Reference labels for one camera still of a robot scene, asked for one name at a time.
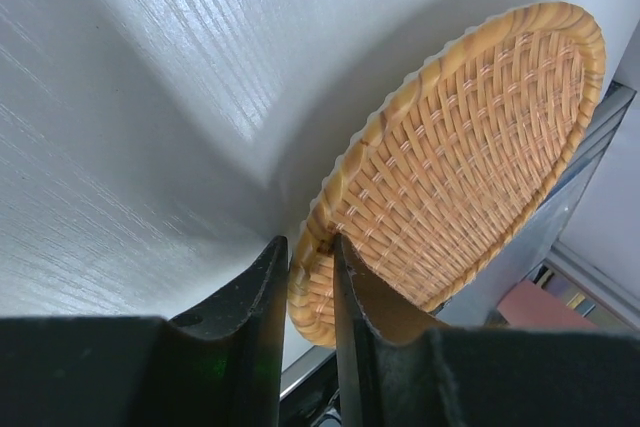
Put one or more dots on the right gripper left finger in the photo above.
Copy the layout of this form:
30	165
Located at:
216	364

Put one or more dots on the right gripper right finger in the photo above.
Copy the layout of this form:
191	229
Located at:
399	366

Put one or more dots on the round woven wicker plate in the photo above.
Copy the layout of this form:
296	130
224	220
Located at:
448	170

